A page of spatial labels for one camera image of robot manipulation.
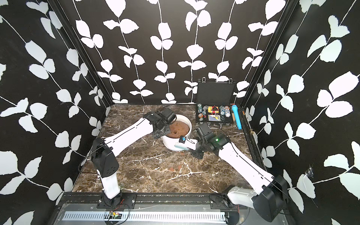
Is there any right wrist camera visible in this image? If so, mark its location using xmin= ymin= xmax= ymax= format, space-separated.
xmin=178 ymin=136 xmax=198 ymax=150

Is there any black open case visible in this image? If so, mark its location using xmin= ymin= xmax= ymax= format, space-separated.
xmin=196 ymin=77 xmax=235 ymax=125

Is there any white ceramic pot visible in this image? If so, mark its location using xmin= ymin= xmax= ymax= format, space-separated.
xmin=161 ymin=114 xmax=192 ymax=152

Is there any playing card deck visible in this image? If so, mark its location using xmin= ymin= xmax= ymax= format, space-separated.
xmin=208 ymin=115 xmax=221 ymax=122

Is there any teal scrub brush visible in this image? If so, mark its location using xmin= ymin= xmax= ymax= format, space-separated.
xmin=174 ymin=143 xmax=188 ymax=151

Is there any small circuit board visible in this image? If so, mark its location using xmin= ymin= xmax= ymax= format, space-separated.
xmin=108 ymin=212 xmax=122 ymax=220

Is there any brown mud in pot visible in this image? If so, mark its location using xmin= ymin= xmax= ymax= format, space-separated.
xmin=167 ymin=121 xmax=190 ymax=139

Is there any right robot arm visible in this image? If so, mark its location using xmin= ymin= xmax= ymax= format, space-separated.
xmin=179 ymin=124 xmax=290 ymax=222

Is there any white slotted cable duct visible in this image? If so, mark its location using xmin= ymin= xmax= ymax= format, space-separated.
xmin=60 ymin=211 xmax=226 ymax=223

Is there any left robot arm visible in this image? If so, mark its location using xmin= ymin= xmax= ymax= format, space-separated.
xmin=89 ymin=108 xmax=177 ymax=200

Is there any black mounting rail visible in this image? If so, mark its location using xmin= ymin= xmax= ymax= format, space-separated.
xmin=59 ymin=188 xmax=288 ymax=212

